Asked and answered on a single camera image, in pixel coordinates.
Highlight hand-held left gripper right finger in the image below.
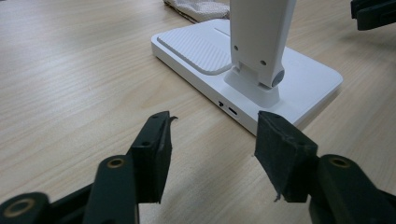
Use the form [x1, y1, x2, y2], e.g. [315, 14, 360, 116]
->
[253, 110, 319, 203]

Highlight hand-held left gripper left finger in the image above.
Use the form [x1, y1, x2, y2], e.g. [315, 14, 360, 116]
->
[125, 110, 179, 204]

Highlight white textured cloth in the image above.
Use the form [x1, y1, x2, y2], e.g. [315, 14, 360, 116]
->
[163, 0, 232, 23]

